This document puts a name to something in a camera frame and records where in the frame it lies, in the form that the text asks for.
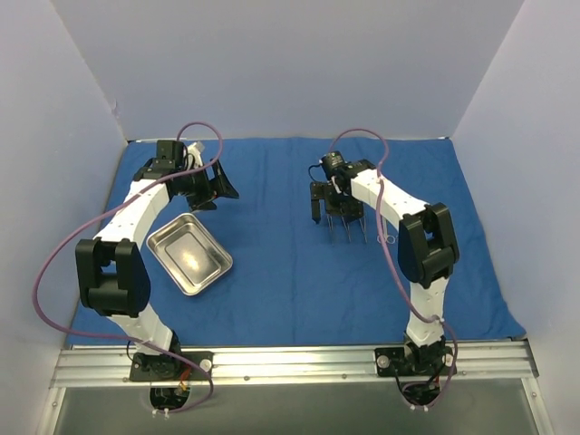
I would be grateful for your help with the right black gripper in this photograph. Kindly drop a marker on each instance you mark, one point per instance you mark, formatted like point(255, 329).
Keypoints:
point(340, 208)

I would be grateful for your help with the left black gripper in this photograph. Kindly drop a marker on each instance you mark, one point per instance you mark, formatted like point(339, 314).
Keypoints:
point(211, 182)

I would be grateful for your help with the small steel scalpel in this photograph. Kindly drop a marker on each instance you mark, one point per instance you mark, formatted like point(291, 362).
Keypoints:
point(331, 227)

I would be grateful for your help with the steel tweezers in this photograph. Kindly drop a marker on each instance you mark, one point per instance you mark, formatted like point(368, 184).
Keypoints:
point(348, 231)
point(364, 231)

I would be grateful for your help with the stainless steel instrument tray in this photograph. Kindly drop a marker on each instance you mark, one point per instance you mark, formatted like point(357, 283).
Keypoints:
point(190, 255)

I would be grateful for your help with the steel surgical scissors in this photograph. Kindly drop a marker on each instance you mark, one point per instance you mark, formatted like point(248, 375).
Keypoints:
point(387, 231)

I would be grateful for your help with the blue surgical cloth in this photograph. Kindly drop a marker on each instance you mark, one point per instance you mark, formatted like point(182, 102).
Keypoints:
point(290, 286)

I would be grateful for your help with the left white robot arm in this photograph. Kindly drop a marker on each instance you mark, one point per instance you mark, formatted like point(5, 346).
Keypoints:
point(112, 275)

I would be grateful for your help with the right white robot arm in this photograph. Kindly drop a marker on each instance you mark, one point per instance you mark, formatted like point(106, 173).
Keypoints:
point(427, 247)

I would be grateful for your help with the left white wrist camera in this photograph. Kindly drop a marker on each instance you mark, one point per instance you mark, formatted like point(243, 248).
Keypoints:
point(194, 154)

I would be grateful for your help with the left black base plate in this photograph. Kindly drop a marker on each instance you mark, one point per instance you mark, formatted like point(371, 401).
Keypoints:
point(162, 368)

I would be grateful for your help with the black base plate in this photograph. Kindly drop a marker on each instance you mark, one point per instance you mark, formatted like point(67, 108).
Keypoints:
point(162, 368)
point(409, 361)

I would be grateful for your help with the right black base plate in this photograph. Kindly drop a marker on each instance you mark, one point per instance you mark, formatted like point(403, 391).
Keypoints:
point(409, 361)

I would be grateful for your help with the front aluminium rail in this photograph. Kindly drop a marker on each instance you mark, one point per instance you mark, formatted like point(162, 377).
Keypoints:
point(108, 366)

